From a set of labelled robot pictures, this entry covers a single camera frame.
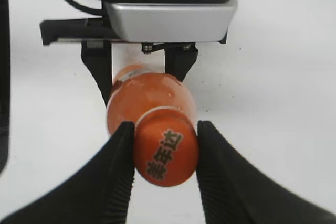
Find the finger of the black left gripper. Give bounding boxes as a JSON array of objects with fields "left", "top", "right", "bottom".
[{"left": 164, "top": 44, "right": 198, "bottom": 82}]

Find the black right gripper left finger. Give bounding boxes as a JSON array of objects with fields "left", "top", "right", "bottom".
[{"left": 1, "top": 122, "right": 134, "bottom": 223}]

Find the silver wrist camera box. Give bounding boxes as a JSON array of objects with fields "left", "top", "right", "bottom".
[{"left": 106, "top": 0, "right": 238, "bottom": 43}]

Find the orange bottle cap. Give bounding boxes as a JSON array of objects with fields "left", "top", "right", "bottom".
[{"left": 133, "top": 106, "right": 200, "bottom": 187}]

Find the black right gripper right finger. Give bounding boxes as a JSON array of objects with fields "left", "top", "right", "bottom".
[{"left": 196, "top": 121, "right": 335, "bottom": 223}]

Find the orange soda plastic bottle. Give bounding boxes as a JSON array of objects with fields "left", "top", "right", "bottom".
[{"left": 106, "top": 65, "right": 197, "bottom": 135}]

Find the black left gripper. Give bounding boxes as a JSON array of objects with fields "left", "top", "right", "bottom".
[{"left": 39, "top": 18, "right": 227, "bottom": 106}]

